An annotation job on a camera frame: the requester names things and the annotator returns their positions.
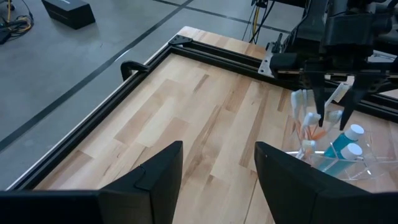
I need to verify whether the black base cable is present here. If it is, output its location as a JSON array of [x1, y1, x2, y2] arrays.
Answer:
[[248, 0, 277, 44]]

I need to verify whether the silver metal bracket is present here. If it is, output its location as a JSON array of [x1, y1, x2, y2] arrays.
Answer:
[[257, 42, 278, 78]]

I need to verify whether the clear acrylic organizer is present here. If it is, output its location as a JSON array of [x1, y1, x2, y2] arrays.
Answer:
[[284, 130, 398, 183]]

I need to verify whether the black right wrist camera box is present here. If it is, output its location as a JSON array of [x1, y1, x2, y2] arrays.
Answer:
[[323, 14, 392, 47]]

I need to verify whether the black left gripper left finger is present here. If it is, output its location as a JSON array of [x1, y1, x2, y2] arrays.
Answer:
[[0, 140, 183, 224]]

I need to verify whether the yellow floor cable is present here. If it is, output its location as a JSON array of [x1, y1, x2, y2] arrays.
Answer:
[[0, 0, 34, 35]]

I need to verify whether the black aluminium table frame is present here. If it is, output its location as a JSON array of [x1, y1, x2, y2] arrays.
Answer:
[[6, 34, 398, 191]]

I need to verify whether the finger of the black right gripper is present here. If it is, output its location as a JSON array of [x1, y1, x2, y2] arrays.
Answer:
[[312, 73, 327, 128], [338, 77, 377, 131]]

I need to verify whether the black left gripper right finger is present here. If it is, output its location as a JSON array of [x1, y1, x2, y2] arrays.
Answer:
[[254, 141, 398, 224]]

